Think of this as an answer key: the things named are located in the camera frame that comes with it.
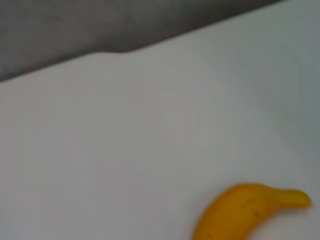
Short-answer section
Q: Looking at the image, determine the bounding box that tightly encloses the yellow banana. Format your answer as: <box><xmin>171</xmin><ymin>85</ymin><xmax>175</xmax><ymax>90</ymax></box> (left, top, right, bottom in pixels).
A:
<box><xmin>191</xmin><ymin>182</ymin><xmax>313</xmax><ymax>240</ymax></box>

